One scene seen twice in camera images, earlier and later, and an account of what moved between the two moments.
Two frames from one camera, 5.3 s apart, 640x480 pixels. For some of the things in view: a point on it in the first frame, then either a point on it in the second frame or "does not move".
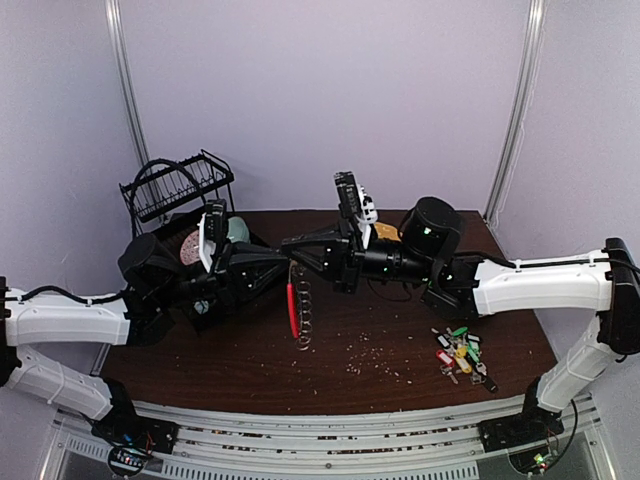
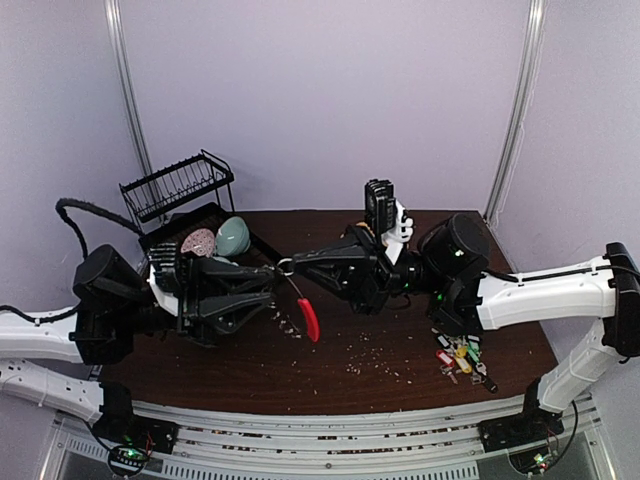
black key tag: x=445 y=342 does not move
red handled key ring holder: x=294 y=324 to x=287 y=266
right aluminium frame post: x=526 y=100 does not move
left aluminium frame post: x=122 y=66 does not move
